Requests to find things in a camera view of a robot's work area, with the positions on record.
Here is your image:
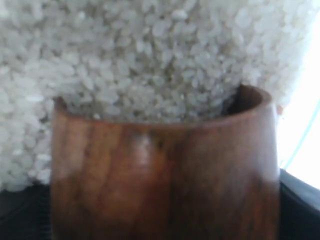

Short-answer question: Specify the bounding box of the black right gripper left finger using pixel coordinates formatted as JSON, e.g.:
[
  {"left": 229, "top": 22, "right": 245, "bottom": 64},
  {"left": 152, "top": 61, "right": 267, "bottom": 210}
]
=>
[{"left": 0, "top": 185, "right": 52, "bottom": 240}]

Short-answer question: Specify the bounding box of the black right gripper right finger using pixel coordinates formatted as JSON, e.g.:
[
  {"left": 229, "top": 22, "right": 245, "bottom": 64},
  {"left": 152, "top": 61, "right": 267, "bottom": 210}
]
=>
[{"left": 279, "top": 169, "right": 320, "bottom": 240}]

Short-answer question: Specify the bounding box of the rice in steel pan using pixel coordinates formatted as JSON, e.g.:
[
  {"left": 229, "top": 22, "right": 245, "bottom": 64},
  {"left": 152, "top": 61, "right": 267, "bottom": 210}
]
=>
[{"left": 0, "top": 0, "right": 320, "bottom": 192}]

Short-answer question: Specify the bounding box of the brown wooden cup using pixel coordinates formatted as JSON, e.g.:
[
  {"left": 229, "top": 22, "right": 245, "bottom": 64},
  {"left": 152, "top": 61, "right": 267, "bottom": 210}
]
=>
[{"left": 50, "top": 85, "right": 280, "bottom": 240}]

